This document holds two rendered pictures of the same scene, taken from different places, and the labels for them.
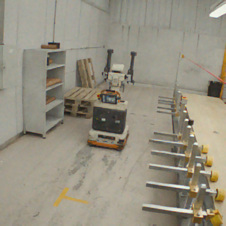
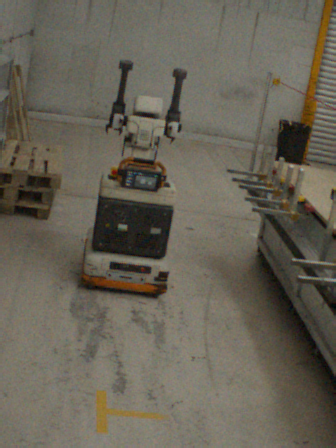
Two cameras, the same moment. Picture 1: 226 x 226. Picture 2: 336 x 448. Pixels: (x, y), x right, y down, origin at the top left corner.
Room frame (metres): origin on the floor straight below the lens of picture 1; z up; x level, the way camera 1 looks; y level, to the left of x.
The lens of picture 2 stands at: (-0.30, 1.27, 2.02)
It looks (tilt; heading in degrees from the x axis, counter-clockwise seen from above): 19 degrees down; 341
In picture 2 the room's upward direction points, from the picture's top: 10 degrees clockwise
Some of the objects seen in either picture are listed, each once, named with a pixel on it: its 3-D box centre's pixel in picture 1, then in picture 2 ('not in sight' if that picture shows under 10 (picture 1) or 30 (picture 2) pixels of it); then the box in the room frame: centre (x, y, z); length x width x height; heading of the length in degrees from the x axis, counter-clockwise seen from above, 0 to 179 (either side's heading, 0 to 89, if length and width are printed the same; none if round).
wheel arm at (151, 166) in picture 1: (182, 170); not in sight; (1.57, -0.54, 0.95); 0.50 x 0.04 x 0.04; 80
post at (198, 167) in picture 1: (190, 195); not in sight; (1.36, -0.57, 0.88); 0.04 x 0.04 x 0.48; 80
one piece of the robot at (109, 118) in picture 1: (110, 112); (133, 209); (4.07, 0.05, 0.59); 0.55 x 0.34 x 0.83; 79
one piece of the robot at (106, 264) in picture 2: (106, 137); (130, 267); (3.83, 0.07, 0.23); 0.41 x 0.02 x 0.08; 79
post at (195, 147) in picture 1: (189, 171); not in sight; (1.60, -0.61, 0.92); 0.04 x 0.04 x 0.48; 80
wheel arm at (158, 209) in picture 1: (174, 211); not in sight; (1.09, -0.39, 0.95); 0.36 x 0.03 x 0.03; 80
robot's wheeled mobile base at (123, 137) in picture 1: (109, 133); (124, 258); (4.16, 0.03, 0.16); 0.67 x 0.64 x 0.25; 169
